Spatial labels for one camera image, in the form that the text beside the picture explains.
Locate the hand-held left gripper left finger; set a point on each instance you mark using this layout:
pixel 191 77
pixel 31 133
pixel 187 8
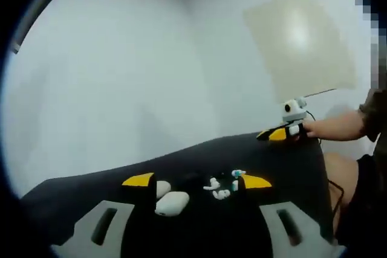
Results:
pixel 75 240

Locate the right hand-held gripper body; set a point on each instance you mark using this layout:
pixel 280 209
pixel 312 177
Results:
pixel 291 113

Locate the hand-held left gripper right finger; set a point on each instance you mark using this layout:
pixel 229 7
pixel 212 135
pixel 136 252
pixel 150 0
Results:
pixel 317 240

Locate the black earphone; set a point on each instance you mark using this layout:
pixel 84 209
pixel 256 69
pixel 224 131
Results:
pixel 222 174

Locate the white oval charging case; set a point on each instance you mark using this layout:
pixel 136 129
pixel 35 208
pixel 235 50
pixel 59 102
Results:
pixel 163 188

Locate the white rounded charging case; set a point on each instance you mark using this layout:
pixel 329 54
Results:
pixel 172 203

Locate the person's right hand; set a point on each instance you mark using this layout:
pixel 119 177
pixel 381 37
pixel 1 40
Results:
pixel 313 128

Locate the person's right leg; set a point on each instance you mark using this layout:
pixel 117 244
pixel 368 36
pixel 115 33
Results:
pixel 335 164

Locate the person's olive shirt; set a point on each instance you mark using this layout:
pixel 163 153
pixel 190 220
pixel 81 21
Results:
pixel 373 113

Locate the beige wall panel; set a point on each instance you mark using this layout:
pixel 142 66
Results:
pixel 302 43

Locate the dark wall trim strip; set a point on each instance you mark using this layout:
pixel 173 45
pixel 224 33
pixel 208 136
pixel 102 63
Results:
pixel 45 4

